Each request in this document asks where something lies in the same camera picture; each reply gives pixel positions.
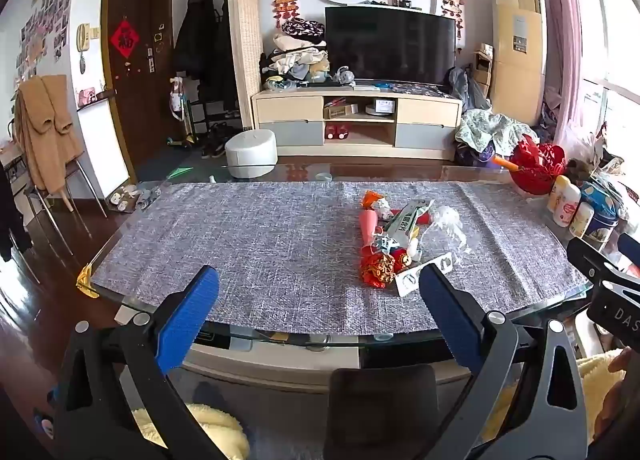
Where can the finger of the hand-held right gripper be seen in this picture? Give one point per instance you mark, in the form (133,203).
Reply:
(631,246)
(590,260)

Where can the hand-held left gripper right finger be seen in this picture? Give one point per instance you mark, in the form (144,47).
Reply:
(450,315)

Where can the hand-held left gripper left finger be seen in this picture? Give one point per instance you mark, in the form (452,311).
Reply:
(187,320)

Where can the clear plastic bag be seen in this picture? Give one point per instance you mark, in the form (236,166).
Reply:
(445,227)

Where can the printed wrapper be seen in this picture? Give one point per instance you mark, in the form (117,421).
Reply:
(395,245)

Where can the long red block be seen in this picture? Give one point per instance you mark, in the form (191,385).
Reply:
(424,218)

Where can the green white wrapper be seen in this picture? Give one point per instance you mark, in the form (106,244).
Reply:
(406,221)

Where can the pink fish-shaped toy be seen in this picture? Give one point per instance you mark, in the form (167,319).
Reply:
(369,227)

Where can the black waste bin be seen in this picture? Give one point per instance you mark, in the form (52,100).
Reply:
(382,415)

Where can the person's right hand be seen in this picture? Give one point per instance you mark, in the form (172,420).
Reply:
(622,390)

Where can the blue round tin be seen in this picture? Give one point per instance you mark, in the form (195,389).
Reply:
(602,220)

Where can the small white bottle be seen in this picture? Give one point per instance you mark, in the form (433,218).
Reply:
(581,221)

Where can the pink label white bottle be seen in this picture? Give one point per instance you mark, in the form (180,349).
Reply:
(567,207)

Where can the yellow capped white bottle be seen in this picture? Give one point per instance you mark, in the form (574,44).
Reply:
(557,195)

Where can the heap of plastic bags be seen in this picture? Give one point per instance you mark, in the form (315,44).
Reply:
(610,164)

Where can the yellow table corner guard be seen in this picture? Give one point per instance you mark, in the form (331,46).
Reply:
(87,282)

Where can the red plastic basket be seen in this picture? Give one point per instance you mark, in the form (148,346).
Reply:
(537,164)

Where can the grey woven table mat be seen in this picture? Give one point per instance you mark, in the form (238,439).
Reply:
(275,250)

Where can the orange tube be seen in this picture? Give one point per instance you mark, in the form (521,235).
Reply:
(505,163)

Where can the grey slippers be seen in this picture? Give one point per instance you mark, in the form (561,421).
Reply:
(135,197)

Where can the green floor toy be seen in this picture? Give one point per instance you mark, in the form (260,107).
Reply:
(180,172)

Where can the floral blanket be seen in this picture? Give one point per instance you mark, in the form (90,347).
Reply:
(492,129)

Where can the metal chair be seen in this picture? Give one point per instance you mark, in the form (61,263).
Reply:
(75,190)

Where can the white round stool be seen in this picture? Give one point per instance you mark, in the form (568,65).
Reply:
(250,154)

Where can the window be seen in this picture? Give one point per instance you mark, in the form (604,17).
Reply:
(615,64)

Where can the dark shoes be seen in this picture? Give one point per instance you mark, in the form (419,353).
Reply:
(217,139)

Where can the whiteboard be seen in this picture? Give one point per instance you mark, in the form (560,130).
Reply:
(107,144)

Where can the dark hanging garment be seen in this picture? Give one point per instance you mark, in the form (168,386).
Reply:
(10,220)

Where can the child scooter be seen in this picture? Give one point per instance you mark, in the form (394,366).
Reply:
(180,109)

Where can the grey bag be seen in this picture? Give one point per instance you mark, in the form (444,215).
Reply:
(465,89)

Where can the stacked cardboard boxes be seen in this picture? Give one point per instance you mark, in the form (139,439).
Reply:
(482,72)

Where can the white round device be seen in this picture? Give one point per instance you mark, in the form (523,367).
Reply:
(381,108)

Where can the pink curtain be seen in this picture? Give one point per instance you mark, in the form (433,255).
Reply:
(555,39)

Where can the brown door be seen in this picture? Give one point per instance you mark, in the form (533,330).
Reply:
(135,99)

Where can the dark patterned cloth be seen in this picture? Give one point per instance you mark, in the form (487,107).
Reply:
(417,88)

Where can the beige television cabinet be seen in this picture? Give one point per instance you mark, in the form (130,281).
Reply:
(290,112)

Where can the standing air conditioner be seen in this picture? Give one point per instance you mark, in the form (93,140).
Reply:
(517,39)

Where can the cardboard box in cabinet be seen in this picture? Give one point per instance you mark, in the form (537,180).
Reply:
(340,109)

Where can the brown coat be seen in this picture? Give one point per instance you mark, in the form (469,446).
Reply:
(45,134)

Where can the black hanging coats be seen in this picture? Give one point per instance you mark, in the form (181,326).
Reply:
(200,44)

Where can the rattan folding screen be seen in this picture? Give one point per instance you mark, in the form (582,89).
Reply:
(245,49)

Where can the black television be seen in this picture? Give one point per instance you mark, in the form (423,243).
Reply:
(390,44)

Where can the pile of clothes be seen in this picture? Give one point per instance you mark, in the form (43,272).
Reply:
(295,59)

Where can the red diamond door decoration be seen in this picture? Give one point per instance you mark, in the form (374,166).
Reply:
(124,38)

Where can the beige intercom phone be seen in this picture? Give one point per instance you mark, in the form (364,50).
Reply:
(82,39)

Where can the group of wall photos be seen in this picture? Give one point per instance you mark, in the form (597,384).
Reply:
(42,34)

